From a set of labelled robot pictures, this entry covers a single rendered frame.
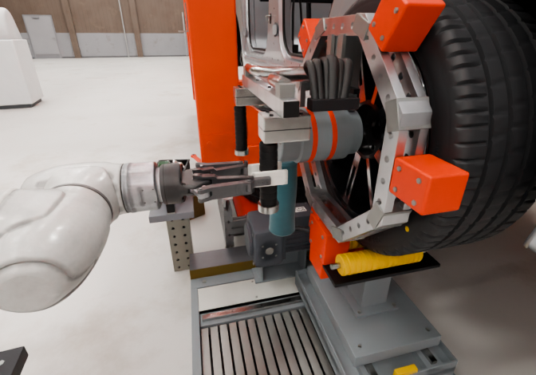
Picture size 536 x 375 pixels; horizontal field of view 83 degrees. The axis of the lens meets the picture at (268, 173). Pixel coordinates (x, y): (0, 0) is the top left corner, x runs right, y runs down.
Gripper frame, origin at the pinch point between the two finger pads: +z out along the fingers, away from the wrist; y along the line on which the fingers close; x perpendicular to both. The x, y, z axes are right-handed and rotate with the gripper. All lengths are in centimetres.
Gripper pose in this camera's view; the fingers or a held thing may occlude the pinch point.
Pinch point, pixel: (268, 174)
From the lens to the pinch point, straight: 59.9
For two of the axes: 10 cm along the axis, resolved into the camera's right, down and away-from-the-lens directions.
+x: 0.0, -9.1, -4.1
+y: 2.4, 4.0, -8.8
